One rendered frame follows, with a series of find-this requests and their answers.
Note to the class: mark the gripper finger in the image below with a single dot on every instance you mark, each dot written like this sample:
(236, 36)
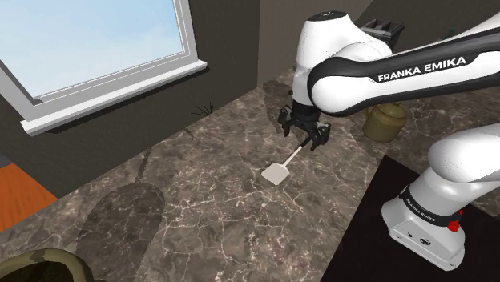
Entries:
(285, 120)
(322, 134)

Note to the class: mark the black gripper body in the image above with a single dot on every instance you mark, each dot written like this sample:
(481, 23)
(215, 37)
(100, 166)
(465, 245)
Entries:
(304, 116)

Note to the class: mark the white spatula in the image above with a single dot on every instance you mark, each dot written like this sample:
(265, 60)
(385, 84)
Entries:
(276, 173)

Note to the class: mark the dark robot stand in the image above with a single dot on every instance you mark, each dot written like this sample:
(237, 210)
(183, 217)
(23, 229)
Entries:
(367, 242)

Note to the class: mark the olive round pot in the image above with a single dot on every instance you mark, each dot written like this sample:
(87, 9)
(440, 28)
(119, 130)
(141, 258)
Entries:
(74, 263)

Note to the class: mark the black toaster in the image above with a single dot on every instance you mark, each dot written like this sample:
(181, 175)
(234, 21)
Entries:
(386, 30)

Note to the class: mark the black thin spiky thing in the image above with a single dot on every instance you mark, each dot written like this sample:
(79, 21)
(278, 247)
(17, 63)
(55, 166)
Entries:
(204, 109)

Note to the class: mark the olive round jar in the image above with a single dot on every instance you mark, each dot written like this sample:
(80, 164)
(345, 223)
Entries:
(384, 125)

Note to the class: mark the white framed window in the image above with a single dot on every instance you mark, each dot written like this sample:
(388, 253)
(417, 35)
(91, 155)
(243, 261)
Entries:
(86, 35)

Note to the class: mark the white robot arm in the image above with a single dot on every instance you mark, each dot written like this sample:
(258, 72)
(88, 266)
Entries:
(351, 82)

